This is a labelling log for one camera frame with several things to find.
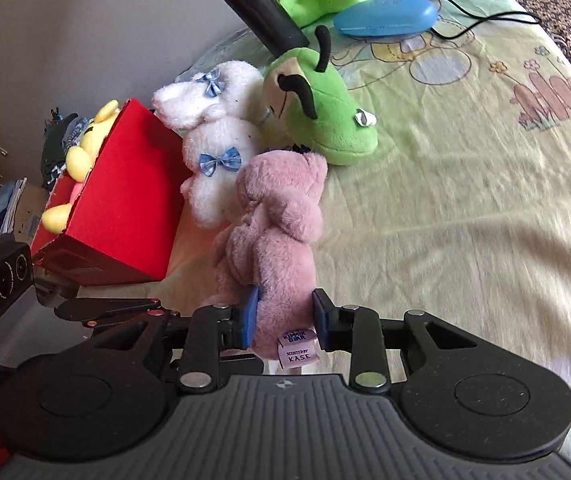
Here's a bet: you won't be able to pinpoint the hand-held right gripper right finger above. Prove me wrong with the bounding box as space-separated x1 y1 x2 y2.
312 287 479 394

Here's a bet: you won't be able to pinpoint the white plush bunny blue bows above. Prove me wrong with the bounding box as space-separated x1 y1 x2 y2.
152 60 268 228

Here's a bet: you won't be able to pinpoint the green plush head black antennae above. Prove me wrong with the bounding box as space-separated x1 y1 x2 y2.
260 25 381 167

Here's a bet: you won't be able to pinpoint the printed cartoon bed sheet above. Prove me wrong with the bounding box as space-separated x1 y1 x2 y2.
165 0 571 476

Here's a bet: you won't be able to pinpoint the black thermos bottle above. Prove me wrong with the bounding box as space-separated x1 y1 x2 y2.
192 0 310 56

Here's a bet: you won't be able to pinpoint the yellow plush tiger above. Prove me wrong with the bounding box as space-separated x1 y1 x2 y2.
40 100 121 235

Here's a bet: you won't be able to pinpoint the pink plush bear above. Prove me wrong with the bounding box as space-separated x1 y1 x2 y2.
200 150 329 376

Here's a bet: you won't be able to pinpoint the red cardboard box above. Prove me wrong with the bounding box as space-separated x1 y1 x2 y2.
30 99 193 286

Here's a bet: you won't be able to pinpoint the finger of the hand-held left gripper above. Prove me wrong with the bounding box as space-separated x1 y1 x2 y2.
54 297 166 330

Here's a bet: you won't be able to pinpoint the black cable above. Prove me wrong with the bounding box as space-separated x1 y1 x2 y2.
380 0 543 41

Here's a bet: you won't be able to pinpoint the brown cardboard box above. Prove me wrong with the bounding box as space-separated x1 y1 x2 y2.
0 177 50 241

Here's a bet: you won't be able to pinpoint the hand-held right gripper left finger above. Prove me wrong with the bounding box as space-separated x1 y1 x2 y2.
85 287 261 395

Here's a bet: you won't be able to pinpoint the blue glasses case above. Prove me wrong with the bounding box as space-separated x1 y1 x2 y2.
333 0 439 38

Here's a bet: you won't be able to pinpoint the pile of clothes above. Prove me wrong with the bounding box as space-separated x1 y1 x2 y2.
40 107 91 186

